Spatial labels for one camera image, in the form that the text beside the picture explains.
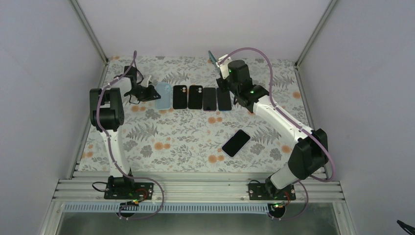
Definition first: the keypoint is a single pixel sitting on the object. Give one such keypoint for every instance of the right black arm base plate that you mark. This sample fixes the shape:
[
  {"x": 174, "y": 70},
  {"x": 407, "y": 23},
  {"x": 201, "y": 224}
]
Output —
[{"x": 258, "y": 192}]

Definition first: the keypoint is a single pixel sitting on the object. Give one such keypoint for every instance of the aluminium mounting rail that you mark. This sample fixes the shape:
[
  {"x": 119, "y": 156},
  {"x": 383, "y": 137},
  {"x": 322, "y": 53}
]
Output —
[{"x": 196, "y": 187}]

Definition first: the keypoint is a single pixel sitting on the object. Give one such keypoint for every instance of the aluminium frame post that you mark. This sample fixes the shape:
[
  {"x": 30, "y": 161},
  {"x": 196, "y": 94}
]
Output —
[
  {"x": 316, "y": 31},
  {"x": 88, "y": 29}
]

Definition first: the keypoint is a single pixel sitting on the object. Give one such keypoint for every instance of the light-blue phone case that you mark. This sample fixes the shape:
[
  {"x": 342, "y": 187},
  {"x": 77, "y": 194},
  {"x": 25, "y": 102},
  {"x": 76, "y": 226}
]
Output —
[{"x": 164, "y": 90}]

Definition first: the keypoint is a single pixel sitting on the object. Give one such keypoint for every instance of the black smartphone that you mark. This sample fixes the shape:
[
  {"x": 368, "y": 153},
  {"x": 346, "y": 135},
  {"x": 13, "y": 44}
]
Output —
[{"x": 223, "y": 100}]

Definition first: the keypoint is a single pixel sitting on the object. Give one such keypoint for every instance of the left aluminium frame post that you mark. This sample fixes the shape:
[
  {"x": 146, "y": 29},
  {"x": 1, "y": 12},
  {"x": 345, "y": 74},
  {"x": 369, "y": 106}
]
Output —
[{"x": 88, "y": 29}]

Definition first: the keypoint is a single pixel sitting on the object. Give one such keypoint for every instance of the purple smartphone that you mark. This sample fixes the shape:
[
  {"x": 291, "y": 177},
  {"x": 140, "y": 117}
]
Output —
[{"x": 209, "y": 99}]

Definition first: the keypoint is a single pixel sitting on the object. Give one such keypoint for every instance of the floral patterned table mat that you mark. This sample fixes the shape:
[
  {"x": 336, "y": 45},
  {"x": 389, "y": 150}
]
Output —
[{"x": 190, "y": 140}]

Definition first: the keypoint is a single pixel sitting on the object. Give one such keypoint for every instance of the slotted grey cable duct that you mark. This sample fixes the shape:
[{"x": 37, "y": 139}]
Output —
[{"x": 255, "y": 208}]

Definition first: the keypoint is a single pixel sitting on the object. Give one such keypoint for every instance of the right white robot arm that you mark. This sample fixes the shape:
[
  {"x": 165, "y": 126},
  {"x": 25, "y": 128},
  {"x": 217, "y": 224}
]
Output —
[{"x": 310, "y": 146}]

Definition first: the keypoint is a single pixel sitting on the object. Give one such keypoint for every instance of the black phone case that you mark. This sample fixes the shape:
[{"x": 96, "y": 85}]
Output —
[
  {"x": 195, "y": 97},
  {"x": 179, "y": 97}
]

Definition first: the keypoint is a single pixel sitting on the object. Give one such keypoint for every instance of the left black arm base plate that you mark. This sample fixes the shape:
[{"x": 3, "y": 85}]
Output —
[{"x": 128, "y": 194}]

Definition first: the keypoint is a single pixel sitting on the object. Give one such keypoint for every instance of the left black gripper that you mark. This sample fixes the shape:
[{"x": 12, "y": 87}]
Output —
[{"x": 149, "y": 97}]

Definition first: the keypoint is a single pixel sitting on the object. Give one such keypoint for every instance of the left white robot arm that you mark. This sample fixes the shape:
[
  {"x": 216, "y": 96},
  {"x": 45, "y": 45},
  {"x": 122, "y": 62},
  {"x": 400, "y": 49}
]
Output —
[{"x": 107, "y": 116}]

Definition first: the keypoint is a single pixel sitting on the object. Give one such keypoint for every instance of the smartphone in clear case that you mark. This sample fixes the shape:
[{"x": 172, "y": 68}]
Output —
[{"x": 235, "y": 143}]

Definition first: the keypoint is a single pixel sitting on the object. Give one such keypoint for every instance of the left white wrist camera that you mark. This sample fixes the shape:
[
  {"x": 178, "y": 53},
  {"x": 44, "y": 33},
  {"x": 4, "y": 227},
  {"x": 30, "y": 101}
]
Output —
[{"x": 146, "y": 81}]

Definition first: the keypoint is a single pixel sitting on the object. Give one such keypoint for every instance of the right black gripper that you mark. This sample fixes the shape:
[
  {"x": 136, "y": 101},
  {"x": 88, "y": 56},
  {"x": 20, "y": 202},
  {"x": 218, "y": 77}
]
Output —
[{"x": 221, "y": 85}]

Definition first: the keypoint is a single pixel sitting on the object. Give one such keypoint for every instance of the right aluminium frame post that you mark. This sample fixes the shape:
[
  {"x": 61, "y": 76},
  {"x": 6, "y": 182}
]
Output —
[{"x": 316, "y": 31}]

